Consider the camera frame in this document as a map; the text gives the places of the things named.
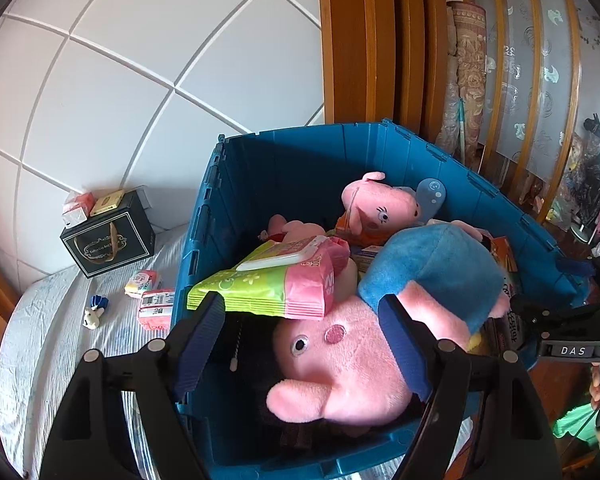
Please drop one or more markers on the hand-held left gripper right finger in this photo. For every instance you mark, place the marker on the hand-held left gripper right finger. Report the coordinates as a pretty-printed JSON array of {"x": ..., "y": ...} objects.
[{"x": 407, "y": 345}]

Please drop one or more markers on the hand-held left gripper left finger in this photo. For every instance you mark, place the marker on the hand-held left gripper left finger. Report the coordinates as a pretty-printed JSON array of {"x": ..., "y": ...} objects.
[{"x": 200, "y": 345}]

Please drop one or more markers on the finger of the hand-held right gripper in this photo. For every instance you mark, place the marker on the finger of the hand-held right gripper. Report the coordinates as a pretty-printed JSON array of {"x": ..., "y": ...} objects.
[
  {"x": 527, "y": 312},
  {"x": 575, "y": 267}
]

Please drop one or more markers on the large pink pig plush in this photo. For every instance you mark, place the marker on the large pink pig plush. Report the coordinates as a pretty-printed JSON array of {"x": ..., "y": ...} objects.
[{"x": 360, "y": 350}]

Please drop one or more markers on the green and pink wipes pack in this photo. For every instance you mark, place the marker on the green and pink wipes pack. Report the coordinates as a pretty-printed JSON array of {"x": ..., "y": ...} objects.
[{"x": 280, "y": 280}]

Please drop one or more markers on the blue plastic storage container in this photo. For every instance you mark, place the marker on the blue plastic storage container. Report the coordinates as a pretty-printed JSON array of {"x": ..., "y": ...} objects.
[{"x": 290, "y": 170}]

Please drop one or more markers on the printed snack box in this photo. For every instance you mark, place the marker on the printed snack box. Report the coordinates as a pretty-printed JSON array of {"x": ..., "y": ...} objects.
[{"x": 515, "y": 320}]

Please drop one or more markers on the pink white carton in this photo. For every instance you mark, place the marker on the pink white carton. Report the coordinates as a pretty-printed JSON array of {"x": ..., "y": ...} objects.
[{"x": 156, "y": 310}]

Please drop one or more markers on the orange box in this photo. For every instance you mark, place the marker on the orange box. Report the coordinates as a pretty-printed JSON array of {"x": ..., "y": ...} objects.
[{"x": 505, "y": 255}]

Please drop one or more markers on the black plastic bag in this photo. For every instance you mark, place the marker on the black plastic bag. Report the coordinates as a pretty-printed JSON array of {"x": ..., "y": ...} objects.
[{"x": 587, "y": 190}]

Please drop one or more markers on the small pink candy packet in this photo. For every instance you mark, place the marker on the small pink candy packet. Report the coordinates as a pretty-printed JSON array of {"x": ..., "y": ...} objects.
[{"x": 141, "y": 282}]

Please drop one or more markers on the green plastic bag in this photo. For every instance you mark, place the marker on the green plastic bag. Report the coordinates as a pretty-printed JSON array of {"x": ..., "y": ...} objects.
[{"x": 577, "y": 425}]

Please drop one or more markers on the small blue toy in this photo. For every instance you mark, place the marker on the small blue toy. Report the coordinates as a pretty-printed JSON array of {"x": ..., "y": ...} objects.
[{"x": 100, "y": 302}]

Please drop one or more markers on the small white toy animal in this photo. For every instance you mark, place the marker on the small white toy animal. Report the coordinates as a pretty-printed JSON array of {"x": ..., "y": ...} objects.
[{"x": 93, "y": 318}]

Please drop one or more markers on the black gift box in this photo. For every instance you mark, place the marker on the black gift box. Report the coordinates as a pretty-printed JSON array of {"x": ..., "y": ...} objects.
[{"x": 110, "y": 242}]

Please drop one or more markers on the black hanging item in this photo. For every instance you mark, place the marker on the black hanging item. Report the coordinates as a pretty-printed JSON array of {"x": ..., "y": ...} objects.
[{"x": 596, "y": 132}]

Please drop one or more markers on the small pink pig plush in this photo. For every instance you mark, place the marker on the small pink pig plush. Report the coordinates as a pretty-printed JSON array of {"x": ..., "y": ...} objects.
[{"x": 375, "y": 202}]

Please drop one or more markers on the pink and red plush toy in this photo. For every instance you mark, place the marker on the pink and red plush toy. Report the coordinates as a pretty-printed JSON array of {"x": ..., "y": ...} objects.
[{"x": 292, "y": 230}]

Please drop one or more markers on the light blue plush toy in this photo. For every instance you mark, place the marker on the light blue plush toy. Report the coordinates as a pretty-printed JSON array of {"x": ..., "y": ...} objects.
[{"x": 431, "y": 195}]

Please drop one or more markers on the light striped bed sheet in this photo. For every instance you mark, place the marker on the light striped bed sheet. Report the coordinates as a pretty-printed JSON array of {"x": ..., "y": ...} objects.
[{"x": 45, "y": 320}]

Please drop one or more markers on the gold small box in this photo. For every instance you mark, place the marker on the gold small box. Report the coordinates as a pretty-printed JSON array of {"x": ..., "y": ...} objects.
[{"x": 107, "y": 202}]

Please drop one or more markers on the red and white small box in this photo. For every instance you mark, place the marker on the red and white small box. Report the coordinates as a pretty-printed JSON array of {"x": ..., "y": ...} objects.
[{"x": 76, "y": 208}]

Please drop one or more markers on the frosted glass sliding door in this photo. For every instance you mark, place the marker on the frosted glass sliding door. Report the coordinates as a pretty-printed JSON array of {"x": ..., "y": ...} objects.
[{"x": 535, "y": 60}]

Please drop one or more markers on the rolled patterned carpet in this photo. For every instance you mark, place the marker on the rolled patterned carpet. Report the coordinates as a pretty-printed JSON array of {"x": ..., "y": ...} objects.
[{"x": 467, "y": 80}]

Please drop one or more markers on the wooden door frame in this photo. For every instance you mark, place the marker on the wooden door frame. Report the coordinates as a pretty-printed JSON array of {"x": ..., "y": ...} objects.
[{"x": 380, "y": 40}]

